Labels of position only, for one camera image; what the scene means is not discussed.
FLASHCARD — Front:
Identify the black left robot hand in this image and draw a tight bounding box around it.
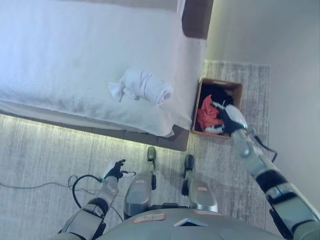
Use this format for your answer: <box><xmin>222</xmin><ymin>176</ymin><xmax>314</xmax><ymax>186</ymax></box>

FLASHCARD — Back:
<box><xmin>103</xmin><ymin>158</ymin><xmax>137</xmax><ymax>181</ymax></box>

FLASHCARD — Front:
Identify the black left robot foot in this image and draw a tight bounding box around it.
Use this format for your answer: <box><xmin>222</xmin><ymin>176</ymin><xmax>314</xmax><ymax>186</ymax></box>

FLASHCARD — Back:
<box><xmin>146</xmin><ymin>146</ymin><xmax>157</xmax><ymax>164</ymax></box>

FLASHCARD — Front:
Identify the black garment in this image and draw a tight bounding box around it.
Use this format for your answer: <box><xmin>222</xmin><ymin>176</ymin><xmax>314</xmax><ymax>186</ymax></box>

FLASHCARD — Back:
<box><xmin>199</xmin><ymin>83</ymin><xmax>236</xmax><ymax>109</ymax></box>

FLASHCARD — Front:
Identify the thin grey floor cable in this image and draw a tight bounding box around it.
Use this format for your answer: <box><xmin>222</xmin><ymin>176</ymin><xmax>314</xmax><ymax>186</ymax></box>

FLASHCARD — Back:
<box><xmin>0</xmin><ymin>174</ymin><xmax>79</xmax><ymax>191</ymax></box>

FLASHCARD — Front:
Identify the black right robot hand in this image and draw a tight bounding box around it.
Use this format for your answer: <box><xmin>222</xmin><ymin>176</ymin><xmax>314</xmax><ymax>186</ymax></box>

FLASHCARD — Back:
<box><xmin>205</xmin><ymin>103</ymin><xmax>249</xmax><ymax>137</ymax></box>

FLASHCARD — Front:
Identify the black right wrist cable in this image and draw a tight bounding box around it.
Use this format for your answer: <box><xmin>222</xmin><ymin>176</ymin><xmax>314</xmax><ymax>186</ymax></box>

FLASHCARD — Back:
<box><xmin>251</xmin><ymin>129</ymin><xmax>279</xmax><ymax>163</ymax></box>

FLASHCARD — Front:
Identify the grey robot torso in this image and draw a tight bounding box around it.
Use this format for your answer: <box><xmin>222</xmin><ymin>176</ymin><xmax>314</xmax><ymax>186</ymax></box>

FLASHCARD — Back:
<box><xmin>46</xmin><ymin>203</ymin><xmax>286</xmax><ymax>240</ymax></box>

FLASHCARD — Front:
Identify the silver left robot leg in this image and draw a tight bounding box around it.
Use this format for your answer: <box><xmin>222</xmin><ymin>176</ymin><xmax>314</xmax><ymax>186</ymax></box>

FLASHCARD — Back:
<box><xmin>123</xmin><ymin>159</ymin><xmax>158</xmax><ymax>221</ymax></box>

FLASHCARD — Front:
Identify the silver robot leg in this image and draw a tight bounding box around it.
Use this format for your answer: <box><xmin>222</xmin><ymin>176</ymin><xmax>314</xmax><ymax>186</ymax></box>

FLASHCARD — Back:
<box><xmin>123</xmin><ymin>159</ymin><xmax>158</xmax><ymax>221</ymax></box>
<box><xmin>181</xmin><ymin>169</ymin><xmax>219</xmax><ymax>214</ymax></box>

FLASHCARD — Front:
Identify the white bed blanket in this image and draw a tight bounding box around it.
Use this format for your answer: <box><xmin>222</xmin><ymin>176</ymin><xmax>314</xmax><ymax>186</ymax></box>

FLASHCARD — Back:
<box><xmin>0</xmin><ymin>0</ymin><xmax>207</xmax><ymax>138</ymax></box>

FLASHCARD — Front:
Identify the brown upholstered bed frame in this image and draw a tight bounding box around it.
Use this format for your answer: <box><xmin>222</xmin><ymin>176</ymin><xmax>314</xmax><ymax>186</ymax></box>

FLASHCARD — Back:
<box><xmin>0</xmin><ymin>0</ymin><xmax>215</xmax><ymax>152</ymax></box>

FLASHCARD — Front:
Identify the silver right robot leg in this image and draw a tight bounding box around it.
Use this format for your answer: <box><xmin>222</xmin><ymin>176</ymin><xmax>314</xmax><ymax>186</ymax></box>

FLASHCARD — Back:
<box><xmin>181</xmin><ymin>169</ymin><xmax>219</xmax><ymax>214</ymax></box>

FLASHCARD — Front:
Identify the grey streaked rug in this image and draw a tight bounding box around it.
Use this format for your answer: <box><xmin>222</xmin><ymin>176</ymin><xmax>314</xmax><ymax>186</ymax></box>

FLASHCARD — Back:
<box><xmin>0</xmin><ymin>59</ymin><xmax>272</xmax><ymax>240</ymax></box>

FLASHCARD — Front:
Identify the orange red garment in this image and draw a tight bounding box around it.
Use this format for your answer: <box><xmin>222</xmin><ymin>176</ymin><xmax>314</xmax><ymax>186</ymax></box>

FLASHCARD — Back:
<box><xmin>196</xmin><ymin>94</ymin><xmax>225</xmax><ymax>131</ymax></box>

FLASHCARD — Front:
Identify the black robot foot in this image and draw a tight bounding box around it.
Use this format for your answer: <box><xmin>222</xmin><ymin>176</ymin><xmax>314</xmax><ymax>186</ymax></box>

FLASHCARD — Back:
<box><xmin>184</xmin><ymin>154</ymin><xmax>196</xmax><ymax>174</ymax></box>
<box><xmin>146</xmin><ymin>146</ymin><xmax>157</xmax><ymax>164</ymax></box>

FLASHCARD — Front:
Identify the black right robot foot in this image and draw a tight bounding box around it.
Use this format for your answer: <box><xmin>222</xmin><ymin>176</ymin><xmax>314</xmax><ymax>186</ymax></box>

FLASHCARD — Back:
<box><xmin>184</xmin><ymin>154</ymin><xmax>196</xmax><ymax>174</ymax></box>

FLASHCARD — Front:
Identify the brown cardboard box basket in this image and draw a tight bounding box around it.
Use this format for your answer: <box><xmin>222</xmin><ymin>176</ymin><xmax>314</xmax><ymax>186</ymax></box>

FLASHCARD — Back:
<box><xmin>190</xmin><ymin>77</ymin><xmax>244</xmax><ymax>140</ymax></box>

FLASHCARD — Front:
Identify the white crumpled clothes bundle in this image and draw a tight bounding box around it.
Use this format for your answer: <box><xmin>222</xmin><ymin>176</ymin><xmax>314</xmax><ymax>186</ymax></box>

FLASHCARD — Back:
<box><xmin>107</xmin><ymin>69</ymin><xmax>175</xmax><ymax>106</ymax></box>

